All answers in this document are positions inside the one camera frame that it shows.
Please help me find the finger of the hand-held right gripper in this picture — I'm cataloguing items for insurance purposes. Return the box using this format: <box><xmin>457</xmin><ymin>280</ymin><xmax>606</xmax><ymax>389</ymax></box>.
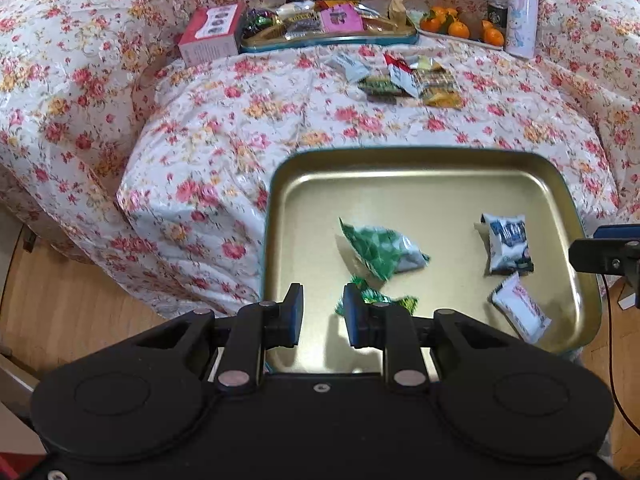
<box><xmin>570</xmin><ymin>225</ymin><xmax>640</xmax><ymax>276</ymax></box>

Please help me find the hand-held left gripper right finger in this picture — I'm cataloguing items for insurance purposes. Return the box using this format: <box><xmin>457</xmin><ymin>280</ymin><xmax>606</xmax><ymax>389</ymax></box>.
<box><xmin>342</xmin><ymin>283</ymin><xmax>513</xmax><ymax>393</ymax></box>

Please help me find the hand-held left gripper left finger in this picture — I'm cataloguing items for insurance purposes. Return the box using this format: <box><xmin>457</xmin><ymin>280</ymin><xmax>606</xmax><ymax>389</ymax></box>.
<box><xmin>131</xmin><ymin>282</ymin><xmax>305</xmax><ymax>392</ymax></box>

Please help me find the green foil candy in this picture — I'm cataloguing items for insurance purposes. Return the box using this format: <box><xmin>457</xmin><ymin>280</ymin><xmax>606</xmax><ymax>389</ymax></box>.
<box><xmin>359</xmin><ymin>76</ymin><xmax>407</xmax><ymax>97</ymax></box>
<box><xmin>334</xmin><ymin>274</ymin><xmax>420</xmax><ymax>317</ymax></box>

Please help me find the green white snack packet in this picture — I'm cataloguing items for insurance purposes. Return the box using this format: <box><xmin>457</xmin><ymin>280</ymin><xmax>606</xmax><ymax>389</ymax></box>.
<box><xmin>339</xmin><ymin>217</ymin><xmax>431</xmax><ymax>282</ymax></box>

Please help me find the blue white snack packet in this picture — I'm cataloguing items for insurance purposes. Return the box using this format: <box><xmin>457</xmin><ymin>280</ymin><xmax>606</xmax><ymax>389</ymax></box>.
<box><xmin>475</xmin><ymin>212</ymin><xmax>535</xmax><ymax>277</ymax></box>

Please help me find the white snack bar packet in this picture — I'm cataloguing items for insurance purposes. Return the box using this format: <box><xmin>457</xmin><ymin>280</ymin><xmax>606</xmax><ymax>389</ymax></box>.
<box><xmin>490</xmin><ymin>272</ymin><xmax>552</xmax><ymax>345</ymax></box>

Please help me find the gold tin tray teal rim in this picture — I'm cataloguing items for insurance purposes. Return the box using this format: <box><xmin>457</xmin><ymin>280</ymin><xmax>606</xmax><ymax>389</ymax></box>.
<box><xmin>262</xmin><ymin>146</ymin><xmax>603</xmax><ymax>376</ymax></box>

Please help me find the gold foil snack packet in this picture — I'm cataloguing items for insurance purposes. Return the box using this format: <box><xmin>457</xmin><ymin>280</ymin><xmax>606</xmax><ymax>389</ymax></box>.
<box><xmin>425</xmin><ymin>87</ymin><xmax>462</xmax><ymax>109</ymax></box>

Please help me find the red white snack packet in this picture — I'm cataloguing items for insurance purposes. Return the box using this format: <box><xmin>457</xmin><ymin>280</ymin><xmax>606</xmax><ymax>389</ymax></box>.
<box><xmin>385</xmin><ymin>55</ymin><xmax>422</xmax><ymax>99</ymax></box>

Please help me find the yellow white patterned packet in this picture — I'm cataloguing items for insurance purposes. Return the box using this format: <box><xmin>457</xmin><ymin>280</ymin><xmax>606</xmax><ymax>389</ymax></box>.
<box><xmin>422</xmin><ymin>70</ymin><xmax>456</xmax><ymax>92</ymax></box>

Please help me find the pile of mixed wrapped snacks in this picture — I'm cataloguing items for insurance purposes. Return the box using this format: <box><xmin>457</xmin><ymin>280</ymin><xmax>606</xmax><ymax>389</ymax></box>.
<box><xmin>242</xmin><ymin>0</ymin><xmax>413</xmax><ymax>43</ymax></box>

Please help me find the white grey snack packet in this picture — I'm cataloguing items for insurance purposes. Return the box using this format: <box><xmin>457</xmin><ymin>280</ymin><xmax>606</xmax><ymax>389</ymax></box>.
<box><xmin>327</xmin><ymin>55</ymin><xmax>372</xmax><ymax>84</ymax></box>

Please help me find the purple thermos bottle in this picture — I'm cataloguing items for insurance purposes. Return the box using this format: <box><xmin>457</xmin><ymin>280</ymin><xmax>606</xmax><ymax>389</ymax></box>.
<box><xmin>504</xmin><ymin>0</ymin><xmax>540</xmax><ymax>57</ymax></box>

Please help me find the pale fruit plate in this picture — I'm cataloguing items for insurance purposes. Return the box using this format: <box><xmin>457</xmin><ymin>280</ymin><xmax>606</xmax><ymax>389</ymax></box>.
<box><xmin>415</xmin><ymin>10</ymin><xmax>506</xmax><ymax>51</ymax></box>

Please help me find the pale yellow snack packet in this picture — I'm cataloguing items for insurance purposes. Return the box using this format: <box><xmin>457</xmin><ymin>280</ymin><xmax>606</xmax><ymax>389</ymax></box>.
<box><xmin>412</xmin><ymin>55</ymin><xmax>446</xmax><ymax>74</ymax></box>

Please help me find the pile of mandarin oranges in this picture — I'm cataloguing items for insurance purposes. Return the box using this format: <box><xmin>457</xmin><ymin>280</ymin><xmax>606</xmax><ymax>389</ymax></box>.
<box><xmin>419</xmin><ymin>6</ymin><xmax>505</xmax><ymax>45</ymax></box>

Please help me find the pink cardboard box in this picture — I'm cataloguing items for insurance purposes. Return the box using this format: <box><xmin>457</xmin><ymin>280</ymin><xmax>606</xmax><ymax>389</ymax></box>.
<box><xmin>177</xmin><ymin>2</ymin><xmax>247</xmax><ymax>67</ymax></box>

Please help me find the pink snack packet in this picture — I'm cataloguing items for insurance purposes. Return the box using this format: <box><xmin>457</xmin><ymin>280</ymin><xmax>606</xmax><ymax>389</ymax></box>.
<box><xmin>320</xmin><ymin>4</ymin><xmax>365</xmax><ymax>33</ymax></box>

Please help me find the brown paper pouch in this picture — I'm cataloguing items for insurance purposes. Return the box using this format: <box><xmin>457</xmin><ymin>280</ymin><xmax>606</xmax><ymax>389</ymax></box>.
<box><xmin>385</xmin><ymin>0</ymin><xmax>411</xmax><ymax>28</ymax></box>

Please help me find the dark cable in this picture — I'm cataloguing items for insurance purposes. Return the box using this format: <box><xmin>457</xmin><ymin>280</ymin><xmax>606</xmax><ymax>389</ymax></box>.
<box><xmin>599</xmin><ymin>272</ymin><xmax>640</xmax><ymax>436</ymax></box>

